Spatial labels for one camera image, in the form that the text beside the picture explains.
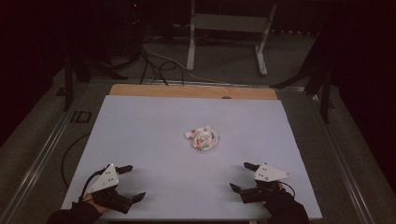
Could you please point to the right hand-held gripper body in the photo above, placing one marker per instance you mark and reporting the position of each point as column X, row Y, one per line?
column 269, row 174

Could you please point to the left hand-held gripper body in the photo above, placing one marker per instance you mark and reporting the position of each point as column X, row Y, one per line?
column 104, row 182

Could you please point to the white cloth with coloured print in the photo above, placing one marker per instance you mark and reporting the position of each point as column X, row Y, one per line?
column 204, row 139

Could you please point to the person's right hand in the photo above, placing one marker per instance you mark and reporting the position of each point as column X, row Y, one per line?
column 278, row 192

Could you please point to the person's left hand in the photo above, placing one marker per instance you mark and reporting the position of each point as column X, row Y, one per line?
column 93, row 202

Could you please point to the pale table cover sheet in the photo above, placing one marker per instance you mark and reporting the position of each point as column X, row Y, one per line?
column 174, row 124

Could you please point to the black tripod stand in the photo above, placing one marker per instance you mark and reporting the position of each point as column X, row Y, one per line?
column 325, row 93

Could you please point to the white metal stand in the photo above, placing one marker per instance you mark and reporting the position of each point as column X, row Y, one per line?
column 229, row 22

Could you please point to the black floor bracket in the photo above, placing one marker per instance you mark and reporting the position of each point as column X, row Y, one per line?
column 80, row 117

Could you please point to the metal floor rail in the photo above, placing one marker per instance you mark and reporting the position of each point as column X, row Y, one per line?
column 199, row 82
column 40, row 155
column 339, row 155

